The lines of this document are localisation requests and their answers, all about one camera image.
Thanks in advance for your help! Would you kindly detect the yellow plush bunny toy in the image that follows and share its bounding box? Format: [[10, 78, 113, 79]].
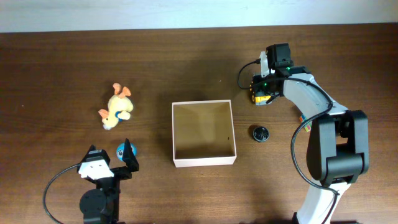
[[98, 83, 134, 130]]

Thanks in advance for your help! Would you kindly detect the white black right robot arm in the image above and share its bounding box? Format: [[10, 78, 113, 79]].
[[249, 43, 369, 223]]

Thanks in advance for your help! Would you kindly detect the blue ball toy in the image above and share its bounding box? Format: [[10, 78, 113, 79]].
[[116, 143, 137, 161]]

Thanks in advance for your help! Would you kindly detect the colourful puzzle cube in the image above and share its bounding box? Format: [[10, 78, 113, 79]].
[[298, 114, 312, 133]]

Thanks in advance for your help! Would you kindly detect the black round cap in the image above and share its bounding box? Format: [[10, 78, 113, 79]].
[[252, 126, 270, 142]]

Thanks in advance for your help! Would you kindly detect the yellow grey toy truck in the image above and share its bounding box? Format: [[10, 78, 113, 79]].
[[249, 82, 271, 106]]

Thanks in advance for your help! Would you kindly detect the white cardboard box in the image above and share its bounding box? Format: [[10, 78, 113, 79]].
[[172, 100, 237, 168]]

